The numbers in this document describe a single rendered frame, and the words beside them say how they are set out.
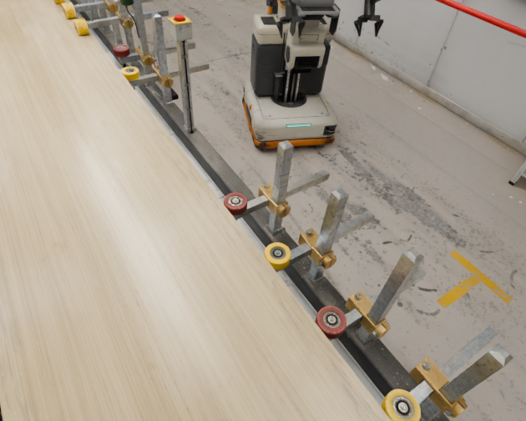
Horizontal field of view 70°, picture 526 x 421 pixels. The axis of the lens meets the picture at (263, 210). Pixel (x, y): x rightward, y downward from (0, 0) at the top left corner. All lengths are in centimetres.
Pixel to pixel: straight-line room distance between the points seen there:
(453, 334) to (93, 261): 180
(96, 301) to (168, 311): 19
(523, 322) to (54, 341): 225
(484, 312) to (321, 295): 132
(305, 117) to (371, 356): 197
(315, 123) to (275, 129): 30
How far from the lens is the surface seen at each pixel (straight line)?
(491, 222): 297
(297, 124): 279
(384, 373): 125
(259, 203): 132
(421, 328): 223
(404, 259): 93
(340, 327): 103
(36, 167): 153
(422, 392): 111
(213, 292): 105
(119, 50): 222
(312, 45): 260
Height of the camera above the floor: 181
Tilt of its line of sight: 47 degrees down
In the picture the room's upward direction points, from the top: 6 degrees clockwise
